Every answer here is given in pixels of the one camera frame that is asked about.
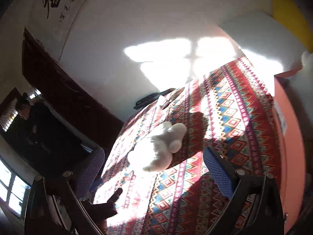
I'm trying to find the calligraphy scroll painting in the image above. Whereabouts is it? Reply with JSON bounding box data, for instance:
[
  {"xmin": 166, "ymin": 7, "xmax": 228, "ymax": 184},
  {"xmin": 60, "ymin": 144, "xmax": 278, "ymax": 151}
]
[{"xmin": 26, "ymin": 0, "xmax": 86, "ymax": 60}]

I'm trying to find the person in doorway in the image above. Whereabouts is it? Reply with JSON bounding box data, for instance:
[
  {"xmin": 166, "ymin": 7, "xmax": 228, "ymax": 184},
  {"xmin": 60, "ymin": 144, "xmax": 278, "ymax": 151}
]
[{"xmin": 15, "ymin": 93, "xmax": 88, "ymax": 172}]

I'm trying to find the white plush toy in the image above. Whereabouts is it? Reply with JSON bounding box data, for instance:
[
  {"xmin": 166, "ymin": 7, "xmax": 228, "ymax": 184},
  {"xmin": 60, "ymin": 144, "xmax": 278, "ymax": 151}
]
[{"xmin": 127, "ymin": 121, "xmax": 187, "ymax": 172}]

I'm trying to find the dark red wooden door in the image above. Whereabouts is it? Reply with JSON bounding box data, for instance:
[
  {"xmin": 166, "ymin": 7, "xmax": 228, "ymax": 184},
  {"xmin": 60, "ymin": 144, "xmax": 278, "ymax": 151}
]
[{"xmin": 22, "ymin": 29, "xmax": 122, "ymax": 153}]

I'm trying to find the white foam block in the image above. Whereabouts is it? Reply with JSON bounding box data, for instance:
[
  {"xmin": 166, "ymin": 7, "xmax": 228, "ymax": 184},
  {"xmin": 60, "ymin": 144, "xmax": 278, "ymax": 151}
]
[{"xmin": 220, "ymin": 11, "xmax": 306, "ymax": 71}]

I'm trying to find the yellow pillow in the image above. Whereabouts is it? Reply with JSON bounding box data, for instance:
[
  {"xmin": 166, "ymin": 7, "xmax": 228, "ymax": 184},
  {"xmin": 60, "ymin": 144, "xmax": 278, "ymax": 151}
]
[{"xmin": 272, "ymin": 0, "xmax": 312, "ymax": 52}]

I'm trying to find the colourful patterned tablecloth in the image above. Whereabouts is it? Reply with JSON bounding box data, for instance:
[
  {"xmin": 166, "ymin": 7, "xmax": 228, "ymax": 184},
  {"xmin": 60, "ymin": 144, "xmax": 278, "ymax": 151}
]
[{"xmin": 94, "ymin": 57, "xmax": 281, "ymax": 234}]

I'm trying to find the orange storage box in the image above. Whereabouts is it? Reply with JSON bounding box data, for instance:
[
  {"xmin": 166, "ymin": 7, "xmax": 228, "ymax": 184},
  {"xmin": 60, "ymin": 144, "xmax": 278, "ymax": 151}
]
[{"xmin": 273, "ymin": 68, "xmax": 306, "ymax": 234}]

